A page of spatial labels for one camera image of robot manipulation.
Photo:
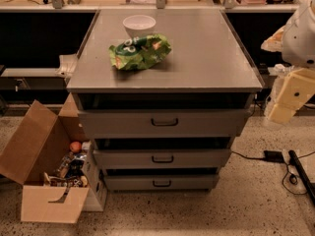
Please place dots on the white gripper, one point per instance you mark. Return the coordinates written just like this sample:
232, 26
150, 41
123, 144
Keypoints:
300, 44

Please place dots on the grey top drawer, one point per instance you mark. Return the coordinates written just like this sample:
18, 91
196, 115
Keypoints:
163, 123

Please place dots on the grey drawer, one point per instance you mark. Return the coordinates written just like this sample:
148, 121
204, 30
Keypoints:
149, 183
161, 158
163, 123

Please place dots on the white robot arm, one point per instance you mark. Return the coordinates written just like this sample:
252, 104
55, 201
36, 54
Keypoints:
296, 42

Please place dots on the grey drawer cabinet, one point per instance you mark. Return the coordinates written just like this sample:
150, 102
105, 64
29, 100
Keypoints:
206, 69

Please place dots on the grey middle drawer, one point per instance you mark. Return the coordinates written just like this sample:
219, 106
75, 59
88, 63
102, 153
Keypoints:
161, 158

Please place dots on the grey bottom drawer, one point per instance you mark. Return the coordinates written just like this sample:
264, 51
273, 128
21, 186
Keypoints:
149, 183

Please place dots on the open cardboard box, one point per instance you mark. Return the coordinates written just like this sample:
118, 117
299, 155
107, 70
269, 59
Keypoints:
35, 152

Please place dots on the black power adapter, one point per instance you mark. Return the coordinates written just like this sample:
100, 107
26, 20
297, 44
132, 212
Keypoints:
274, 156

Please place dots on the black bar on floor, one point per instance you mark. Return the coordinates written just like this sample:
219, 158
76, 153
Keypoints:
309, 186

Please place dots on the green chip bag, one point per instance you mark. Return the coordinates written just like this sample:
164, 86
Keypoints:
139, 53

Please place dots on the white bowl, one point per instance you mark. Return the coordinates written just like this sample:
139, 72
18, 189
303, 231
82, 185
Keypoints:
139, 25

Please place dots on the orange fruit in box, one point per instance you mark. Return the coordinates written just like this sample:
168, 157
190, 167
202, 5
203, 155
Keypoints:
75, 147

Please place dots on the snack packets in box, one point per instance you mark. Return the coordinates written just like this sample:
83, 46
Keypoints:
69, 173

